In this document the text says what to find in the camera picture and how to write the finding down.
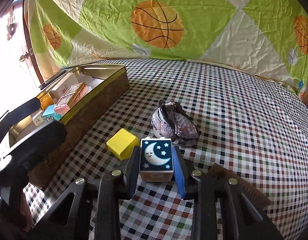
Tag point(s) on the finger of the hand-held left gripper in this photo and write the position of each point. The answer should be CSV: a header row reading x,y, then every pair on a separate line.
x,y
43,140
26,110

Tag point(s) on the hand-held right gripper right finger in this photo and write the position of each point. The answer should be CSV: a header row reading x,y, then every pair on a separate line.
x,y
180,177

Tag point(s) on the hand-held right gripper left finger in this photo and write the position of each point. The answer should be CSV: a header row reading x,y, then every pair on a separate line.
x,y
131,175

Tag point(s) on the moon print toy block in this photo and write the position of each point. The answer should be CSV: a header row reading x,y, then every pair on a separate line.
x,y
156,160

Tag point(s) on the small framed picture box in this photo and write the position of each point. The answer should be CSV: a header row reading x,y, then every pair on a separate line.
x,y
70,97

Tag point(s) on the metal tin box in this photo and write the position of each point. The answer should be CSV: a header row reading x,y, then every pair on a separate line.
x,y
93,107

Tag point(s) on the blue toy block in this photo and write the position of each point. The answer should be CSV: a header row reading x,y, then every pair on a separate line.
x,y
50,112

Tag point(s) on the yellow cube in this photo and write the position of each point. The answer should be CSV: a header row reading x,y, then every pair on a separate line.
x,y
121,142

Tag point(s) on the white box with red label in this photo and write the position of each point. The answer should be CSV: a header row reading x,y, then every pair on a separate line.
x,y
62,86

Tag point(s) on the sequined hair clip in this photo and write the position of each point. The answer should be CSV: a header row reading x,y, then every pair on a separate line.
x,y
179,127

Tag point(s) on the checkered tablecloth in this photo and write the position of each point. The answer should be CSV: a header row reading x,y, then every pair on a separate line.
x,y
219,105

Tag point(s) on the dark hanging ornament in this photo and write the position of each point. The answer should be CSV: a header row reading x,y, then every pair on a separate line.
x,y
11,27

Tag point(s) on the basketball print blanket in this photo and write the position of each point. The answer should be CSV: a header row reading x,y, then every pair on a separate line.
x,y
169,17

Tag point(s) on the wooden window frame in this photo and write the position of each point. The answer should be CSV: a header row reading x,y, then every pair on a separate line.
x,y
31,50

